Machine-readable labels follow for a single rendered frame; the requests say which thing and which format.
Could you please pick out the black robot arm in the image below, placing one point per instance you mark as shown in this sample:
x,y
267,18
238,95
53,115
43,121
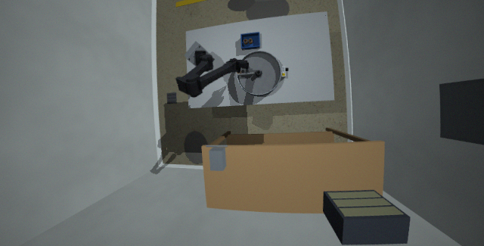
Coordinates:
x,y
192,83

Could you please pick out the blue crate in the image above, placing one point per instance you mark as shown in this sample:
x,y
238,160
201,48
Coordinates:
x,y
254,37

